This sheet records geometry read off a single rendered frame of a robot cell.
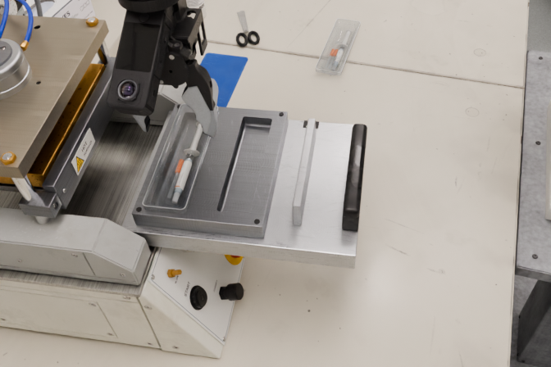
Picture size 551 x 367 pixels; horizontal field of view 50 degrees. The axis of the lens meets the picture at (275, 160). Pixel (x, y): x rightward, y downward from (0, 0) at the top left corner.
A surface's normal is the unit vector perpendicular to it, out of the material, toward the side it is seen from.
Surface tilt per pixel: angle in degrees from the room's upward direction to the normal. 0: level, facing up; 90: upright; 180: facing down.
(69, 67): 0
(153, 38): 30
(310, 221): 0
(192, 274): 65
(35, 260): 90
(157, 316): 90
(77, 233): 0
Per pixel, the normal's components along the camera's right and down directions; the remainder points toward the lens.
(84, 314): -0.16, 0.74
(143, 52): -0.15, -0.20
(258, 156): -0.06, -0.66
